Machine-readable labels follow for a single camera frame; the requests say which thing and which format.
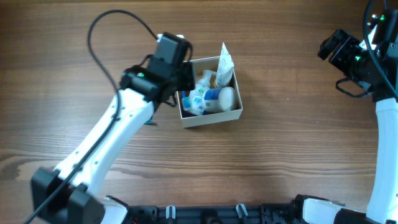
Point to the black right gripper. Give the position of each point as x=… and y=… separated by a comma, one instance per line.
x=339, y=49

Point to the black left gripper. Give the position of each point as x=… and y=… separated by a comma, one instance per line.
x=189, y=76

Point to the clear spray bottle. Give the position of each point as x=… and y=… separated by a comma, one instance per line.
x=196, y=95

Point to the white lidded round jar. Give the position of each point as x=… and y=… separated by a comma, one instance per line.
x=219, y=100

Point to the white squeeze tube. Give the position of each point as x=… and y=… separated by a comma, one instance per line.
x=225, y=68

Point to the blue disposable razor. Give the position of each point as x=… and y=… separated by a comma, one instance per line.
x=149, y=122

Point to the blue white toothbrush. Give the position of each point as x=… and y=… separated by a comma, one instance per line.
x=185, y=102

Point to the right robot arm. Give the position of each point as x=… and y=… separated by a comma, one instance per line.
x=381, y=44

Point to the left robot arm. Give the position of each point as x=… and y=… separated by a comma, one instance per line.
x=68, y=194

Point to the white cardboard box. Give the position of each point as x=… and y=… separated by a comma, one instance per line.
x=188, y=120

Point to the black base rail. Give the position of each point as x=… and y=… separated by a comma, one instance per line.
x=279, y=213

